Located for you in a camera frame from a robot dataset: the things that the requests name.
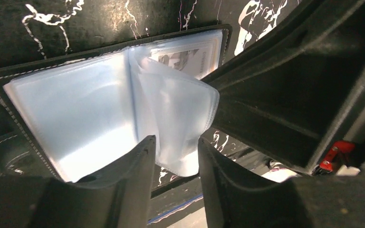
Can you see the white printed credit card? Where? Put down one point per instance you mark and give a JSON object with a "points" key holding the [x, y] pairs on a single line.
{"points": [[196, 59]]}

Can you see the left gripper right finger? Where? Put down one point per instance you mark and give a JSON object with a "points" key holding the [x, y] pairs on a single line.
{"points": [[235, 197]]}

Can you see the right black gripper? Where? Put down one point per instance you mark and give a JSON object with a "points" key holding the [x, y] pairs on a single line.
{"points": [[298, 93]]}

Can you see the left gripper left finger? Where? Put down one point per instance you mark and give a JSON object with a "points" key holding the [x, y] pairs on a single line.
{"points": [[116, 196]]}

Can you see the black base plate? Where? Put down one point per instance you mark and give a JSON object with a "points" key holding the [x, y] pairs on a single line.
{"points": [[175, 200]]}

